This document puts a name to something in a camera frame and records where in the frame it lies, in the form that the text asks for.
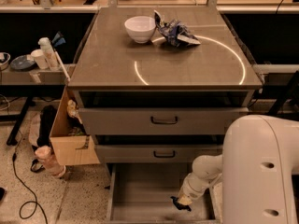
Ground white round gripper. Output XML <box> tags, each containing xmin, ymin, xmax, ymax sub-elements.
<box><xmin>178</xmin><ymin>173</ymin><xmax>210</xmax><ymax>206</ymax></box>

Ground dark blue rxbar wrapper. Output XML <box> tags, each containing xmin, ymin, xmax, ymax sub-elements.
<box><xmin>170</xmin><ymin>196</ymin><xmax>192</xmax><ymax>212</ymax></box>

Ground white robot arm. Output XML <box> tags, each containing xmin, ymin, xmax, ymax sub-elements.
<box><xmin>178</xmin><ymin>115</ymin><xmax>299</xmax><ymax>224</ymax></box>

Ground grey open bottom drawer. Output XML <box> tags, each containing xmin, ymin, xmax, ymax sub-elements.
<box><xmin>106</xmin><ymin>163</ymin><xmax>221</xmax><ymax>224</ymax></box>

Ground grey middle drawer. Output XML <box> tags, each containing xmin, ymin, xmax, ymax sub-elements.
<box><xmin>94</xmin><ymin>145</ymin><xmax>222</xmax><ymax>163</ymax></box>

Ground grey top drawer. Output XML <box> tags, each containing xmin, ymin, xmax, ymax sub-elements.
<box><xmin>79</xmin><ymin>107</ymin><xmax>248</xmax><ymax>135</ymax></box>

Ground grey drawer cabinet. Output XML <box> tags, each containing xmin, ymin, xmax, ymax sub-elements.
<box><xmin>67</xmin><ymin>6</ymin><xmax>263</xmax><ymax>224</ymax></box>

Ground brown cardboard box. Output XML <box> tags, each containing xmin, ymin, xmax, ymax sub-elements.
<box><xmin>50</xmin><ymin>89</ymin><xmax>100</xmax><ymax>166</ymax></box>

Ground pink plastic bottle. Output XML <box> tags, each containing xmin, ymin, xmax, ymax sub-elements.
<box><xmin>35</xmin><ymin>146</ymin><xmax>66</xmax><ymax>178</ymax></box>

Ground black bag on floor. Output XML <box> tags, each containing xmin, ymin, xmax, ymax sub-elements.
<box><xmin>29</xmin><ymin>105</ymin><xmax>57</xmax><ymax>150</ymax></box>

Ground crumpled blue chip bag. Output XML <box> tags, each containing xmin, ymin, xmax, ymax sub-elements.
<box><xmin>154</xmin><ymin>10</ymin><xmax>201</xmax><ymax>47</ymax></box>

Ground white ceramic bowl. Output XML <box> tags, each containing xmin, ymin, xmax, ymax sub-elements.
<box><xmin>124</xmin><ymin>16</ymin><xmax>156</xmax><ymax>44</ymax></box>

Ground black table leg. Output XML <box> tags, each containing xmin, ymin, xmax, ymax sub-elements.
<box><xmin>7</xmin><ymin>96</ymin><xmax>34</xmax><ymax>146</ymax></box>

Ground grey side shelf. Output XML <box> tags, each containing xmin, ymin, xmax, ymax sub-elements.
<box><xmin>0</xmin><ymin>67</ymin><xmax>67</xmax><ymax>85</ymax></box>

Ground white spray bottle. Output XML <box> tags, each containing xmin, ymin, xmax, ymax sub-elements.
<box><xmin>38</xmin><ymin>37</ymin><xmax>59</xmax><ymax>71</ymax></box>

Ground white paper cup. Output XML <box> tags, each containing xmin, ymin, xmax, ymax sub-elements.
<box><xmin>31</xmin><ymin>49</ymin><xmax>49</xmax><ymax>70</ymax></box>

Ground blue round plate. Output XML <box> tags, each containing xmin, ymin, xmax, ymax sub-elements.
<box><xmin>10</xmin><ymin>55</ymin><xmax>36</xmax><ymax>71</ymax></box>

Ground small bowl at left edge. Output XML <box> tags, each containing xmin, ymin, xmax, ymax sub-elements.
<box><xmin>0</xmin><ymin>52</ymin><xmax>10</xmax><ymax>71</ymax></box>

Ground black floor cable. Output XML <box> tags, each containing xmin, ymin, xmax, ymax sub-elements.
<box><xmin>11</xmin><ymin>131</ymin><xmax>50</xmax><ymax>224</ymax></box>

